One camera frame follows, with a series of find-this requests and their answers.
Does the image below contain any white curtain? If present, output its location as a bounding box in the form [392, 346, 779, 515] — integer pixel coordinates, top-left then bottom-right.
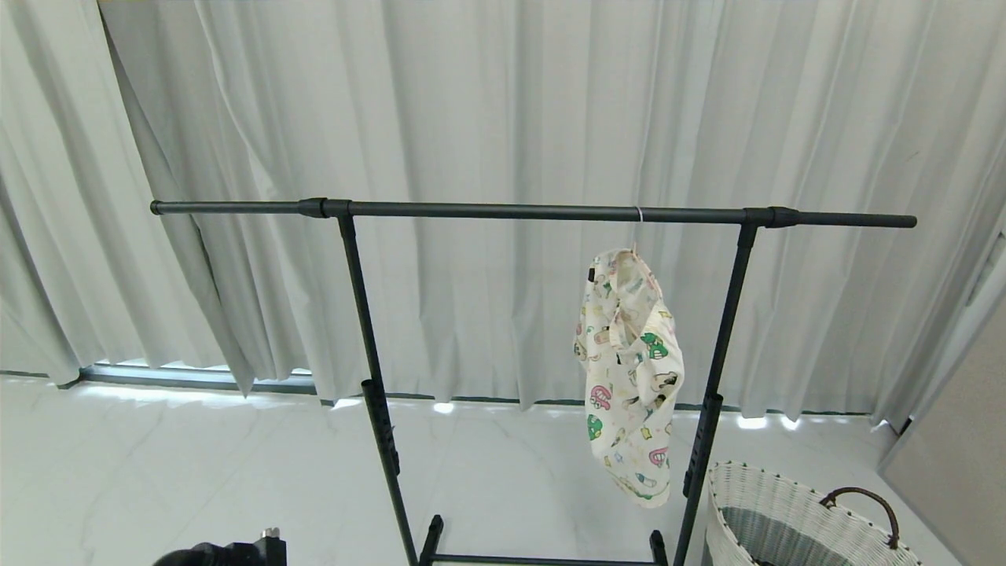
[0, 0, 256, 395]
[98, 0, 1006, 429]

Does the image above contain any window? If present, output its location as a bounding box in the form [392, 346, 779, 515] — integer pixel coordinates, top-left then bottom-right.
[79, 360, 319, 395]

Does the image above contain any white laundry basket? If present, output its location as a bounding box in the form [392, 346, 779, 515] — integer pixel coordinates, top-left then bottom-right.
[703, 462, 924, 566]

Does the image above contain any cream printed garment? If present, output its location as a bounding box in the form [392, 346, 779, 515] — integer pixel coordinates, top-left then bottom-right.
[574, 248, 686, 509]

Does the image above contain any black clothes rack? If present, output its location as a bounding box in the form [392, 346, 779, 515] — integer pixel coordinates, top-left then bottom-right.
[149, 198, 918, 566]

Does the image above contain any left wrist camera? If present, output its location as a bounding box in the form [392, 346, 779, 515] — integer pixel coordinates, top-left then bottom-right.
[153, 528, 288, 566]

